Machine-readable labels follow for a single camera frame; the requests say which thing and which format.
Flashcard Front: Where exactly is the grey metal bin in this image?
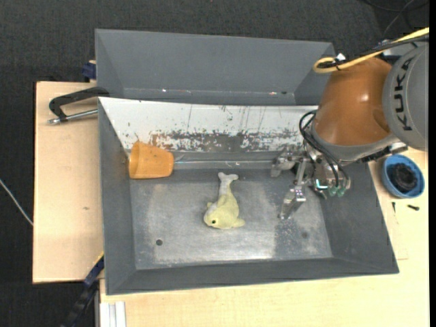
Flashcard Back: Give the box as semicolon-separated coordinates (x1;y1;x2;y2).
94;28;400;296

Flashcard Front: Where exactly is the orange plastic cup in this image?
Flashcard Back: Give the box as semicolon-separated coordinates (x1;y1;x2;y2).
127;140;176;180

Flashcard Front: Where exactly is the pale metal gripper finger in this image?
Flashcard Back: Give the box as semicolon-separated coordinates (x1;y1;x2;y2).
278;185;308;221
270;153;298;178

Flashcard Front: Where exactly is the yellow plush toy dolphin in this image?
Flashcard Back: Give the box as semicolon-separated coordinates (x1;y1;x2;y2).
203;171;247;231

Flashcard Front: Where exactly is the black ribbed round part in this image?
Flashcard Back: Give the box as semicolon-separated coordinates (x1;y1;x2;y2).
390;163;419;193

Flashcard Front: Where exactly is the blue round bowl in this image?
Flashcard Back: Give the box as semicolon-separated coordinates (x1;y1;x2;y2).
381;153;426;199

